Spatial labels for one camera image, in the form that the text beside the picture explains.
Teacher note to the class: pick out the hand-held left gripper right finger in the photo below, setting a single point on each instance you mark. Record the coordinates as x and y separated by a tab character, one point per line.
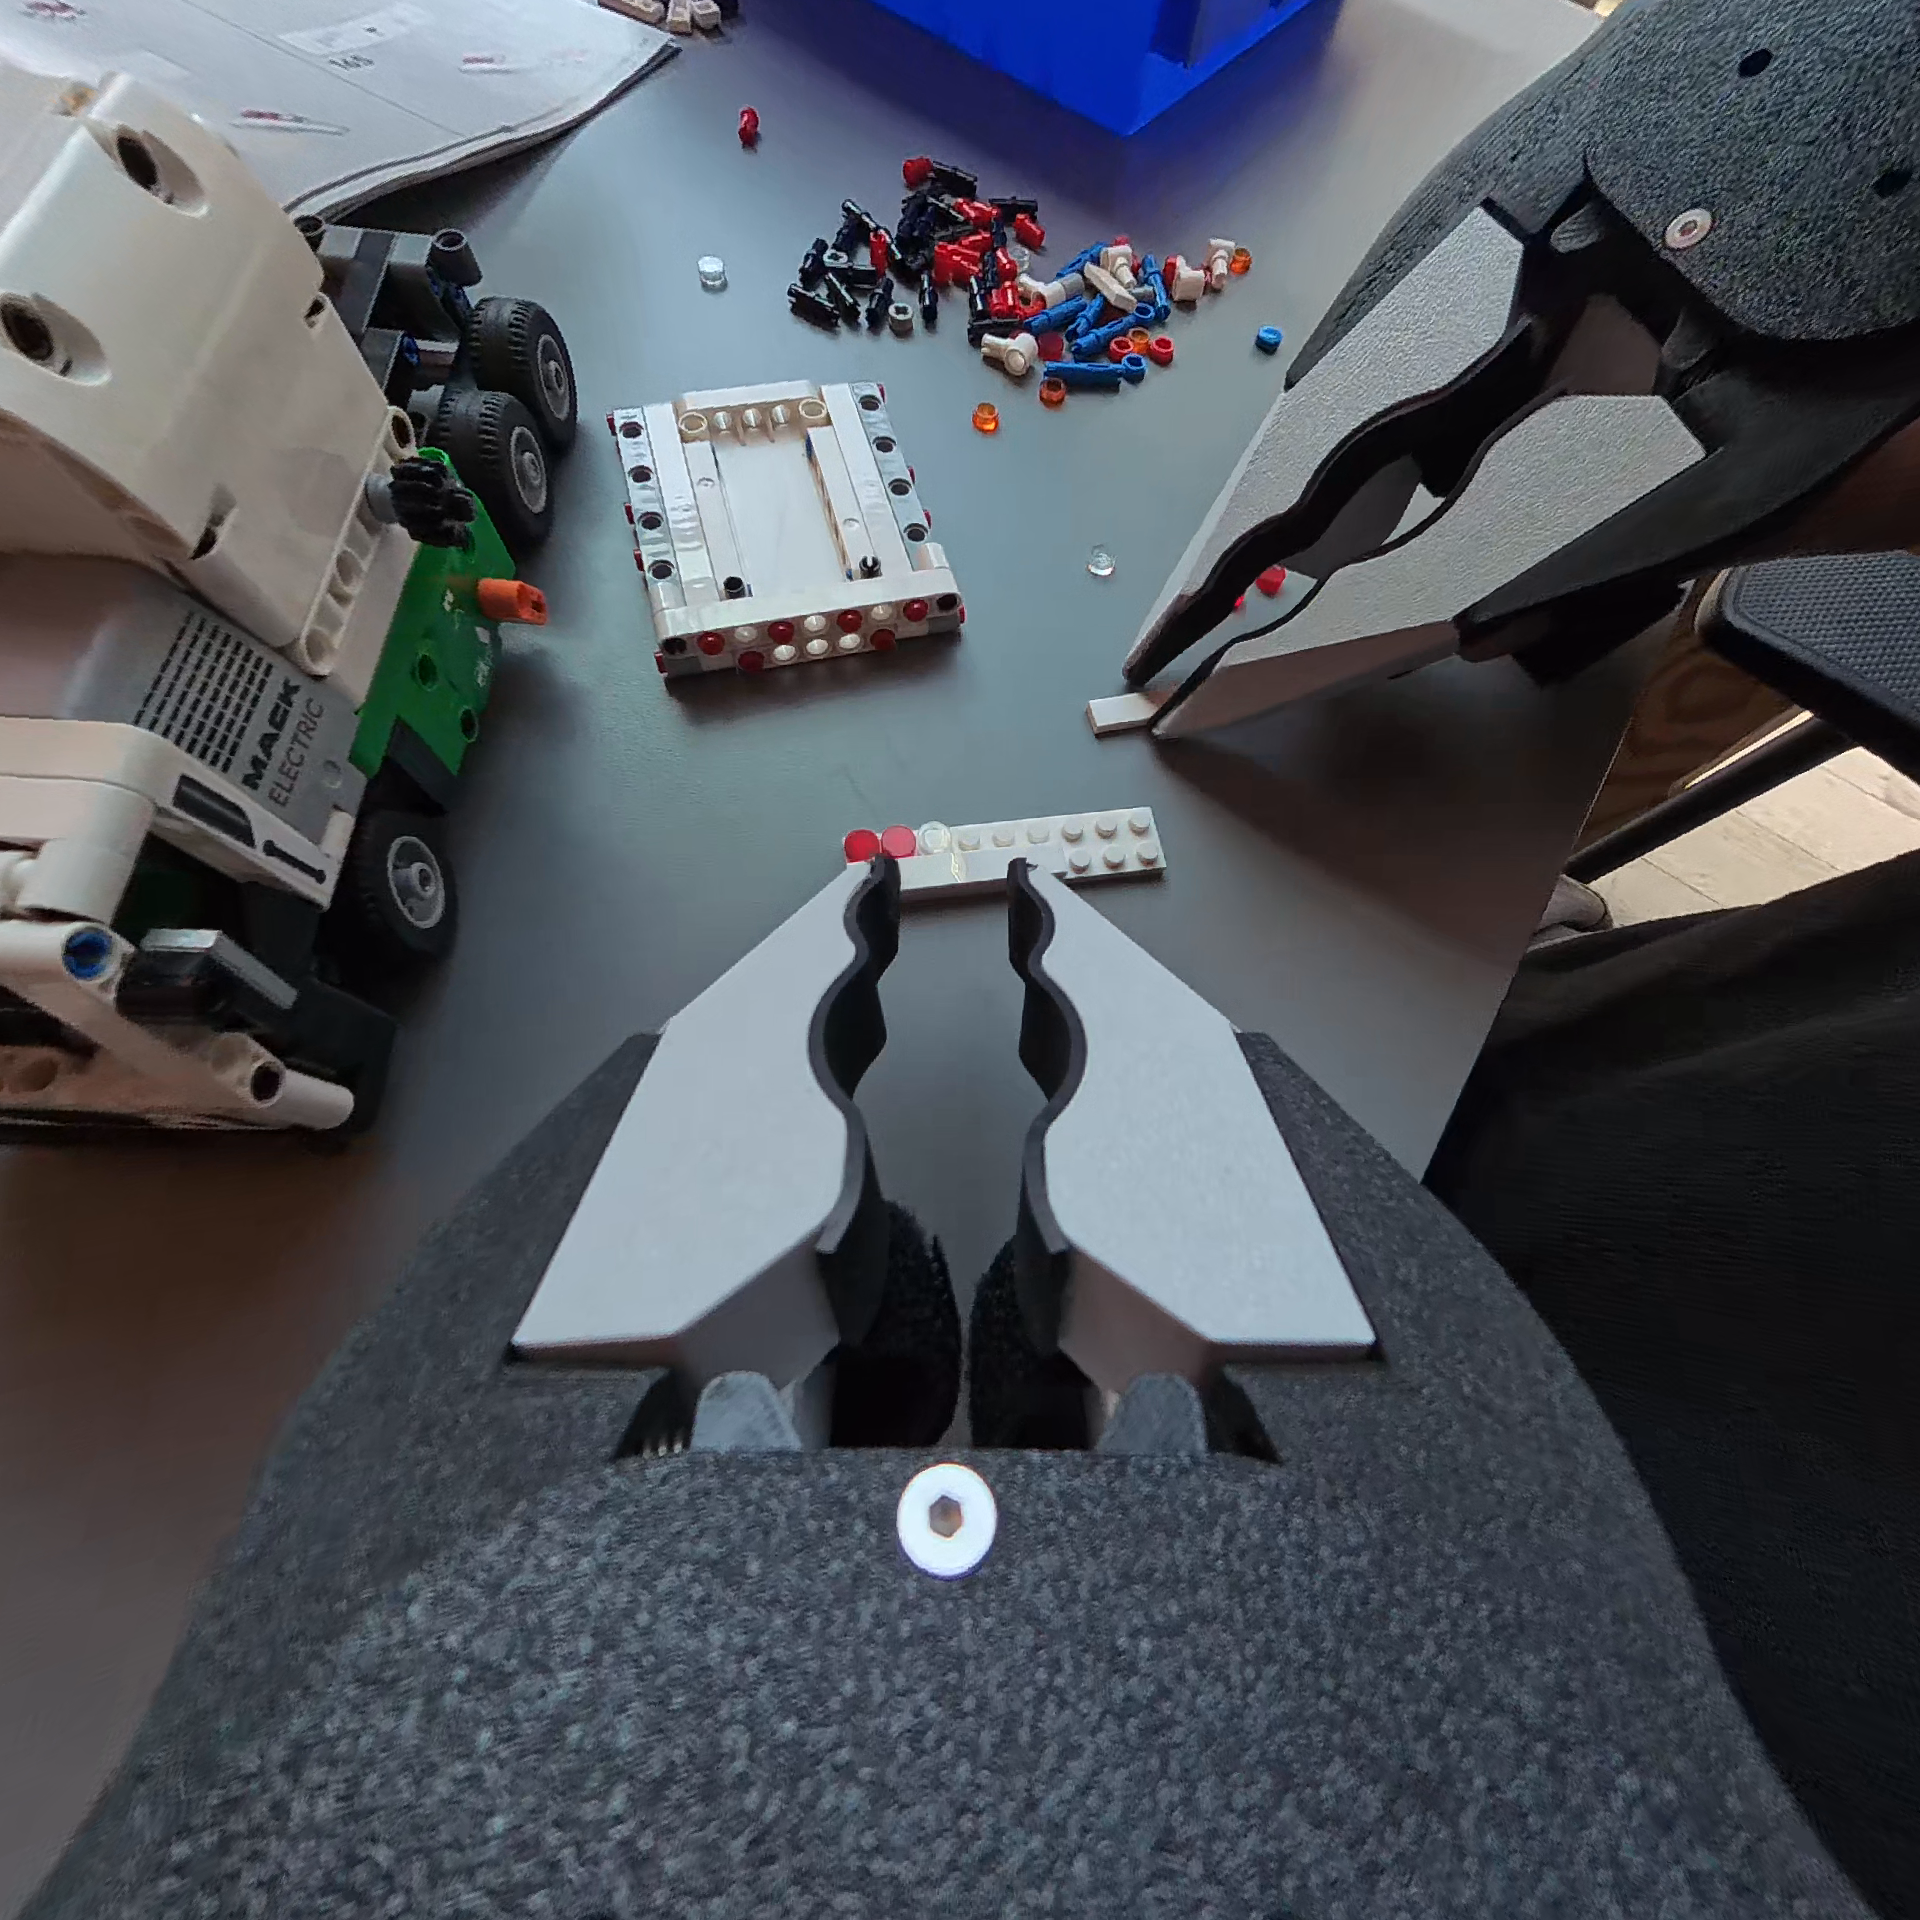
1185	1172

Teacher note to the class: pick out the white plate with red studs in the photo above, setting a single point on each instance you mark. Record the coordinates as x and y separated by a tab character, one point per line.
1094	848

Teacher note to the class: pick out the blue plastic bin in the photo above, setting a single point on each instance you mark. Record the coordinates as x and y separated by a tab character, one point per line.
1109	53

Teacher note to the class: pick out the instruction sheet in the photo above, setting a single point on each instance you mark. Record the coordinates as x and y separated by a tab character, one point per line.
376	76

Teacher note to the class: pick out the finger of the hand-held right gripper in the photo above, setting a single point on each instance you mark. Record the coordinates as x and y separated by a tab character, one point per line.
1545	504
1372	369

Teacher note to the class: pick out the small tan toy tile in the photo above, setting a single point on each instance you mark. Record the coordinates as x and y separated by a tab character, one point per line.
1117	716

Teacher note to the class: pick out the white toy brick frame model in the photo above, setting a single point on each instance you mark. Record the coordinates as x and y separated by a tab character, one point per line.
780	525

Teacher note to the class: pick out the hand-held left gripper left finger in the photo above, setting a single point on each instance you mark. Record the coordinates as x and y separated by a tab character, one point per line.
704	1141

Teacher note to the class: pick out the white green toy truck model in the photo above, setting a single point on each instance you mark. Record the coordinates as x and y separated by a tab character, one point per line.
195	494

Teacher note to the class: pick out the heap of small toy parts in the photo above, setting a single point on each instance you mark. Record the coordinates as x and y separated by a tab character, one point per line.
990	277

